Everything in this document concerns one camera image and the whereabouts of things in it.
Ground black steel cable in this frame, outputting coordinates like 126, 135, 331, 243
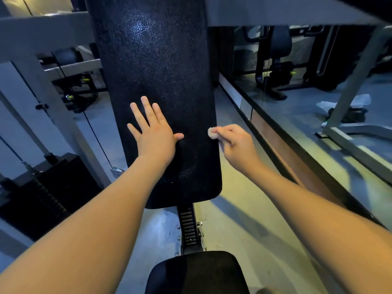
50, 51, 116, 169
0, 135, 35, 174

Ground person's left forearm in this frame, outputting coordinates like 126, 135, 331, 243
0, 156, 169, 294

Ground person's left hand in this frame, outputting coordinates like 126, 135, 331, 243
127, 96, 185, 169

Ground black padded seat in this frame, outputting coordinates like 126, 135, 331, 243
144, 250, 250, 294

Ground white cloth bundle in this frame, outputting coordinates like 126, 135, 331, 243
316, 94, 372, 113

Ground chrome guide rod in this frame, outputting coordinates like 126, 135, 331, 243
0, 91, 58, 163

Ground brown partition base rail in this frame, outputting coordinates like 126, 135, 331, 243
218, 72, 385, 229

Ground person's right hand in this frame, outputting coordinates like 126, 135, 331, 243
210, 124, 265, 178

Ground black padded backrest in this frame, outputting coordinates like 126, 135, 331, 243
83, 0, 223, 210

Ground person's right forearm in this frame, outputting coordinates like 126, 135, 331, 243
246, 165, 392, 294

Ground black weight plate stack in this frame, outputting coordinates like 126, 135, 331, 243
0, 152, 104, 243

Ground grey gym machine frame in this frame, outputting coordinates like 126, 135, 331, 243
0, 0, 392, 258

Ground black seated gym machine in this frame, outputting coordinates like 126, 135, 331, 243
38, 47, 108, 114

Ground black notched adjustment post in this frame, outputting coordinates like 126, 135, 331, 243
177, 203, 203, 255

